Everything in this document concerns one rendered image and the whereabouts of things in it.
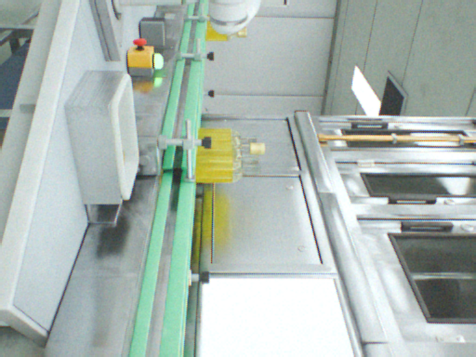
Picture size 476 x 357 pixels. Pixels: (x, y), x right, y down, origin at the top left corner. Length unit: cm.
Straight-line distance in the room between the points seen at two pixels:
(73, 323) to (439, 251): 98
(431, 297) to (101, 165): 84
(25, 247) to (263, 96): 701
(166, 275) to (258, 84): 671
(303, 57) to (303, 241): 630
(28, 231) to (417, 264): 98
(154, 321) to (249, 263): 40
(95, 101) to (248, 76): 664
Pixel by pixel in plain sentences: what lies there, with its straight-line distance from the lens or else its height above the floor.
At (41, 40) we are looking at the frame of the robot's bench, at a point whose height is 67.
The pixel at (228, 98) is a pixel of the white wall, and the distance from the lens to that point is 763.
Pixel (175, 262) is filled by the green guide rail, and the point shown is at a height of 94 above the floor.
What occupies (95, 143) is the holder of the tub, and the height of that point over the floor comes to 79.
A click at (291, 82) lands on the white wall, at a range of 760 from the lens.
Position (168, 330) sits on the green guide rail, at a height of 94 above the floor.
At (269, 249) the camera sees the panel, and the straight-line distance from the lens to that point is 125.
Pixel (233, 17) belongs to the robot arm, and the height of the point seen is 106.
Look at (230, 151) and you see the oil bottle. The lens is 135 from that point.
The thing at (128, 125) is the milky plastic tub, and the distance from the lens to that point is 109.
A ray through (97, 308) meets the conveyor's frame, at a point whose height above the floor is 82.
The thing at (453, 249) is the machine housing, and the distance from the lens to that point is 147.
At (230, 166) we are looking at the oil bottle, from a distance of 128.
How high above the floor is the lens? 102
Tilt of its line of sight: 2 degrees up
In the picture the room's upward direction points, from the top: 91 degrees clockwise
